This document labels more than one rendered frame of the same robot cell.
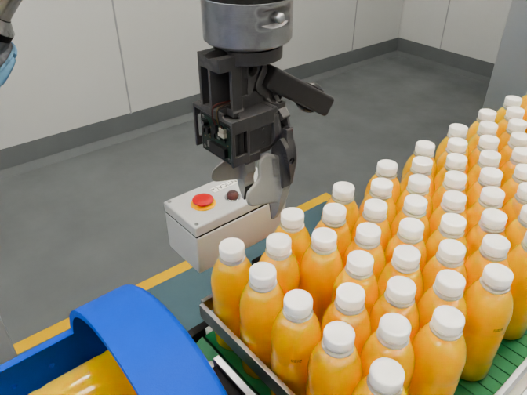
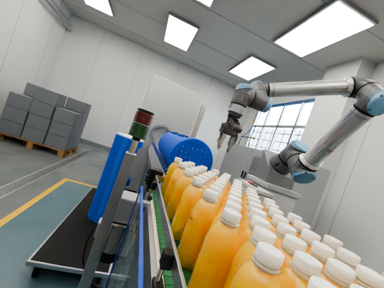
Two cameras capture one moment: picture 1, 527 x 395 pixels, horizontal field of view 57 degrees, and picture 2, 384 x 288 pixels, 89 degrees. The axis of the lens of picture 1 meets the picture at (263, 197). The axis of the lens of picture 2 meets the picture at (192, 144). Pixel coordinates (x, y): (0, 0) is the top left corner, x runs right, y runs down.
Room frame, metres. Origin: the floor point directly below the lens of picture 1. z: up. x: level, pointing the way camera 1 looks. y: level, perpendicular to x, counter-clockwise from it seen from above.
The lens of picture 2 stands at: (0.81, -1.04, 1.22)
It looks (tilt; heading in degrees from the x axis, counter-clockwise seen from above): 1 degrees down; 115
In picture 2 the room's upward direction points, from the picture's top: 20 degrees clockwise
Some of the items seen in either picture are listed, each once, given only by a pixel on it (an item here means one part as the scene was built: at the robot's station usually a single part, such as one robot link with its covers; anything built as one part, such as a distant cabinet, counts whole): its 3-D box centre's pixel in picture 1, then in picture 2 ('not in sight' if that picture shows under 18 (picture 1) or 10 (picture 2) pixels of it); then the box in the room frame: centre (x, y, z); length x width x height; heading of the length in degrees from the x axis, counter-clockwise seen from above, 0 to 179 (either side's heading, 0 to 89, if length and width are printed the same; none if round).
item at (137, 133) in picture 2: not in sight; (139, 130); (0.34, -0.49, 1.18); 0.06 x 0.06 x 0.05
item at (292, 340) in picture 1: (295, 353); not in sight; (0.45, -0.05, 0.99); 0.07 x 0.07 x 0.19
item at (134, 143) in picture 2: not in sight; (138, 131); (0.34, -0.49, 1.18); 0.06 x 0.06 x 0.16
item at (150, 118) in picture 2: not in sight; (143, 118); (0.34, -0.49, 1.23); 0.06 x 0.06 x 0.04
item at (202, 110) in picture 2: not in sight; (182, 164); (-0.35, 1.38, 0.85); 0.06 x 0.06 x 1.70; 40
